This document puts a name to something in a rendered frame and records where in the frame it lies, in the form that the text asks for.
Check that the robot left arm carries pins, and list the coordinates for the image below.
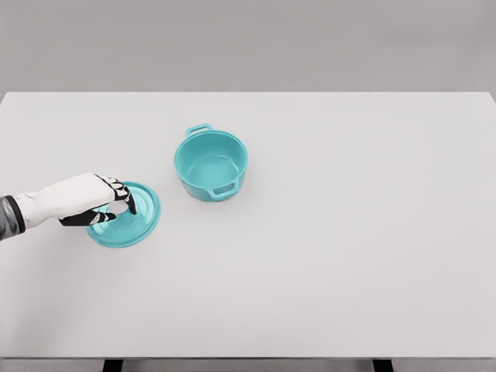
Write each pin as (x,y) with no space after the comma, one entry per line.
(23,209)

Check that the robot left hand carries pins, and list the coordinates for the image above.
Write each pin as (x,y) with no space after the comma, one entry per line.
(81,194)

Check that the teal pot lid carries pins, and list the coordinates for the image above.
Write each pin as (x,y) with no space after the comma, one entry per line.
(140,217)

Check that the teal pot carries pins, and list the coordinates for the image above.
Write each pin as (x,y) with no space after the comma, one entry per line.
(209,166)

